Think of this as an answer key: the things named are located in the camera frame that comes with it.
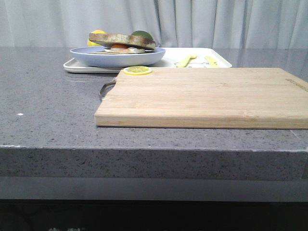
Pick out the fried egg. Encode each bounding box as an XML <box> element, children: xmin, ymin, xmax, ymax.
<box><xmin>104</xmin><ymin>43</ymin><xmax>145</xmax><ymax>54</ymax></box>

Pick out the green lime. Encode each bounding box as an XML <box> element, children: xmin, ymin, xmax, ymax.
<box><xmin>131</xmin><ymin>30</ymin><xmax>153</xmax><ymax>40</ymax></box>

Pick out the left yellow lemon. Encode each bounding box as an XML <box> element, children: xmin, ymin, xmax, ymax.
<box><xmin>88</xmin><ymin>29</ymin><xmax>106</xmax><ymax>46</ymax></box>

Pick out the metal cutting board handle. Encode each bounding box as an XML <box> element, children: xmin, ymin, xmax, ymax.
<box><xmin>99</xmin><ymin>78</ymin><xmax>116</xmax><ymax>100</ymax></box>

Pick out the bread slice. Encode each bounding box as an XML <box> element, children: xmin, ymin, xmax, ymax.
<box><xmin>90</xmin><ymin>51</ymin><xmax>120</xmax><ymax>55</ymax></box>
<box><xmin>89</xmin><ymin>33</ymin><xmax>156</xmax><ymax>50</ymax></box>

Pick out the yellow plastic knife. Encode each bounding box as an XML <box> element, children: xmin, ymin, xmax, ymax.
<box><xmin>205</xmin><ymin>56</ymin><xmax>219</xmax><ymax>68</ymax></box>

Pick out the yellow plastic fork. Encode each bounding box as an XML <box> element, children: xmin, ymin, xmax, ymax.
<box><xmin>176</xmin><ymin>54</ymin><xmax>197</xmax><ymax>68</ymax></box>

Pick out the wooden cutting board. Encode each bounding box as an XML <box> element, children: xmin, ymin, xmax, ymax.
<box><xmin>94</xmin><ymin>68</ymin><xmax>308</xmax><ymax>129</ymax></box>

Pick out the grey curtain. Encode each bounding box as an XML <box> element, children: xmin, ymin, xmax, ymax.
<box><xmin>0</xmin><ymin>0</ymin><xmax>308</xmax><ymax>49</ymax></box>

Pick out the lemon slice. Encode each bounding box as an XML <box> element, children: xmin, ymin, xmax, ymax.
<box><xmin>123</xmin><ymin>66</ymin><xmax>152</xmax><ymax>75</ymax></box>

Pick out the light blue round plate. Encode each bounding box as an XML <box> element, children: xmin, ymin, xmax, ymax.
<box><xmin>70</xmin><ymin>46</ymin><xmax>166</xmax><ymax>68</ymax></box>

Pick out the cream bear tray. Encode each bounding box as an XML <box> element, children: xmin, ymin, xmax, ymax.
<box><xmin>64</xmin><ymin>48</ymin><xmax>232</xmax><ymax>73</ymax></box>

